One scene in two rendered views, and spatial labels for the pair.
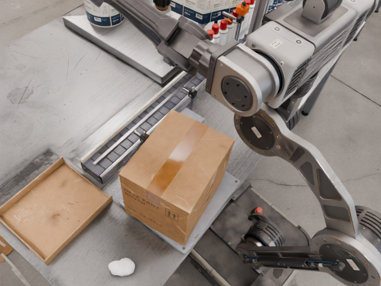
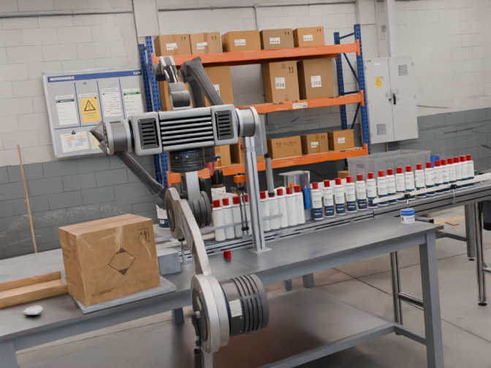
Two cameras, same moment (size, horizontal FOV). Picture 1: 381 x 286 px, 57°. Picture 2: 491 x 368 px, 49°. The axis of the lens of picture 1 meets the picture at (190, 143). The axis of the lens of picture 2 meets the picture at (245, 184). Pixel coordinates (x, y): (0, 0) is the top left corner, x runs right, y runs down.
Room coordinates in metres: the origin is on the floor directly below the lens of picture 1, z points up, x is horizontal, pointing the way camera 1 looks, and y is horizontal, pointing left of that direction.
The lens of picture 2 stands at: (-0.83, -1.60, 1.47)
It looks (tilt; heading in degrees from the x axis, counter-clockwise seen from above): 7 degrees down; 34
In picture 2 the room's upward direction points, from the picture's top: 6 degrees counter-clockwise
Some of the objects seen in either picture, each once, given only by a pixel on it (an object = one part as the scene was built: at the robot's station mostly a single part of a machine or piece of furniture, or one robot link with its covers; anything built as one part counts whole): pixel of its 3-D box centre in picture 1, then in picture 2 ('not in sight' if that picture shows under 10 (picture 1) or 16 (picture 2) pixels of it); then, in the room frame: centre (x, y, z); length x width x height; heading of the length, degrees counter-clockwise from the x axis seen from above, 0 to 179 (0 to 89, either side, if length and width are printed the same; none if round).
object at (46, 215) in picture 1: (55, 206); (28, 288); (0.48, 0.44, 0.85); 0.30 x 0.26 x 0.04; 149
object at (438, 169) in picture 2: not in sight; (438, 177); (2.52, -0.77, 0.98); 0.05 x 0.05 x 0.20
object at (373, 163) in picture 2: not in sight; (389, 166); (3.74, -0.06, 0.91); 0.60 x 0.40 x 0.22; 145
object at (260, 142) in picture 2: not in sight; (253, 135); (1.39, -0.20, 1.38); 0.17 x 0.10 x 0.19; 24
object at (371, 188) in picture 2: not in sight; (371, 190); (2.08, -0.51, 0.98); 0.05 x 0.05 x 0.20
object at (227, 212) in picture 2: (212, 44); (227, 218); (1.31, -0.04, 0.98); 0.05 x 0.05 x 0.20
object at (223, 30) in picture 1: (220, 40); (237, 217); (1.35, -0.08, 0.98); 0.05 x 0.05 x 0.20
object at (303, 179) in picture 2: not in sight; (297, 196); (1.75, -0.21, 1.01); 0.14 x 0.13 x 0.26; 149
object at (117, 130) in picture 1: (173, 82); (180, 242); (1.11, 0.11, 0.91); 1.07 x 0.01 x 0.02; 149
